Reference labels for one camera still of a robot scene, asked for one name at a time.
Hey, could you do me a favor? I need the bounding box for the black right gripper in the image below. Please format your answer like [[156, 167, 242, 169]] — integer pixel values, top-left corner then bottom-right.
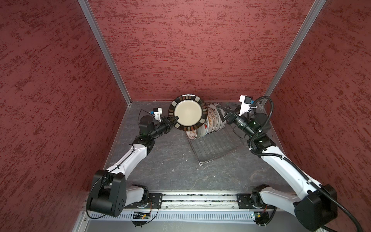
[[216, 102, 256, 138]]

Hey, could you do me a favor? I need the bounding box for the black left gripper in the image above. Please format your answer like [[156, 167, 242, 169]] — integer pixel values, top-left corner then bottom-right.
[[149, 115, 178, 138]]

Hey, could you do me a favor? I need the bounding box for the brown striped rim plate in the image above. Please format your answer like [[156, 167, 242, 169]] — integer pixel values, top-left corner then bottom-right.
[[168, 94, 208, 131]]

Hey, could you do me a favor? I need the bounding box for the watermelon pattern white plate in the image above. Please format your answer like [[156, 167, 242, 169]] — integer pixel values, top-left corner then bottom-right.
[[198, 115, 214, 138]]

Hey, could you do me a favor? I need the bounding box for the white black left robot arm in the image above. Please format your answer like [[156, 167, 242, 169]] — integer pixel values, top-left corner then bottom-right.
[[86, 115, 179, 217]]

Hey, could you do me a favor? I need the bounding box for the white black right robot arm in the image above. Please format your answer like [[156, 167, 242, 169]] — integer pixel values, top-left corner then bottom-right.
[[216, 105, 338, 232]]

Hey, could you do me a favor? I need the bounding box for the green rim fruit plate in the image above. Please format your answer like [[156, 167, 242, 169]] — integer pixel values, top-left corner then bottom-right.
[[211, 102, 226, 131]]

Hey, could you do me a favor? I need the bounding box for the orange sunburst plate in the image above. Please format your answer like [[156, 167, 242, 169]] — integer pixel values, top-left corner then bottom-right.
[[208, 103, 222, 133]]

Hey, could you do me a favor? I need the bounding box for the brown lettered rim plate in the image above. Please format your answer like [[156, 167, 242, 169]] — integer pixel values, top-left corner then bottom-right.
[[186, 128, 202, 141]]

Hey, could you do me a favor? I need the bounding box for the left circuit board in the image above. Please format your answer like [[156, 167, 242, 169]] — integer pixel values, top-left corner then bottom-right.
[[132, 211, 151, 220]]

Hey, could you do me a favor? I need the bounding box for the circuit board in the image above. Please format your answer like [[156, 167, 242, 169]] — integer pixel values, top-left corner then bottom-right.
[[132, 211, 151, 220], [254, 212, 270, 225]]

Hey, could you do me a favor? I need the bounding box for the right circuit board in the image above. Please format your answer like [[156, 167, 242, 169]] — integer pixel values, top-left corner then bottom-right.
[[254, 212, 270, 225]]

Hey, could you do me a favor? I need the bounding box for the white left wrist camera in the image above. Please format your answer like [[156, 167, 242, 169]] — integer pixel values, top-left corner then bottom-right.
[[153, 107, 162, 122]]

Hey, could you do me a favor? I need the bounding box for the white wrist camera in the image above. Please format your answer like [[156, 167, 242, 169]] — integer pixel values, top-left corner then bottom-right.
[[239, 95, 253, 116], [153, 107, 162, 122]]

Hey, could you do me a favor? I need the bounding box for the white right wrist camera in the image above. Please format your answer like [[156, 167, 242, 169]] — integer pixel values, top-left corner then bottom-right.
[[239, 95, 253, 116]]

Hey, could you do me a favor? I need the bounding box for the black corrugated cable conduit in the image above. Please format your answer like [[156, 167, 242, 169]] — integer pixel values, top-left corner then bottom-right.
[[248, 95, 364, 232]]

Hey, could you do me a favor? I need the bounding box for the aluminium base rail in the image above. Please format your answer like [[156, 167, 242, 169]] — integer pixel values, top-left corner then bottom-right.
[[72, 189, 328, 232]]

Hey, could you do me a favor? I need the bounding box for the aluminium right corner post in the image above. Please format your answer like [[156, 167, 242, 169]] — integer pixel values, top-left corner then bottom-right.
[[264, 0, 327, 96]]

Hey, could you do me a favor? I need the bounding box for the aluminium corner post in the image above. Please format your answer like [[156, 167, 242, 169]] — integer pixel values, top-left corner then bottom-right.
[[78, 0, 132, 106], [264, 0, 327, 96]]

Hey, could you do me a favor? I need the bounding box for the aluminium left corner post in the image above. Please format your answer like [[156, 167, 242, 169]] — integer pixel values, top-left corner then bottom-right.
[[78, 0, 132, 106]]

